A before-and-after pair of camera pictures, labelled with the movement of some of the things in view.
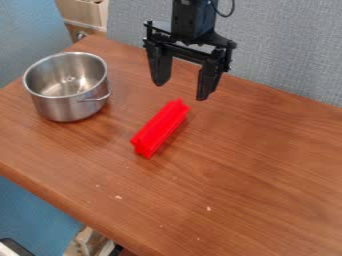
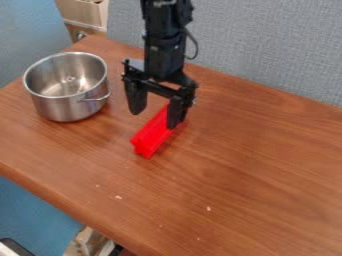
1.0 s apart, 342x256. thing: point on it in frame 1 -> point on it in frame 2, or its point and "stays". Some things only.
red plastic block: x=156 y=133 stays
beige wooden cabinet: x=84 y=17 stays
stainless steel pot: x=68 y=85 stays
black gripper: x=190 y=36 -> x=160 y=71
